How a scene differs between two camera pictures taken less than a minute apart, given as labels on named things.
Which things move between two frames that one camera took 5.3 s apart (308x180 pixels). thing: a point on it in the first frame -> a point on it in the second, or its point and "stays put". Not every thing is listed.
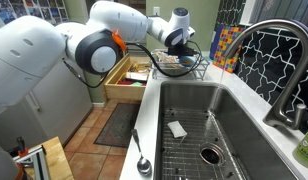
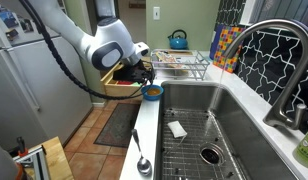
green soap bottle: x=304 y=153 stays put
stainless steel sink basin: x=207 y=132 stays put
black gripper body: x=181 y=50 -> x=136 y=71
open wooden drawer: x=128 y=82 stays put
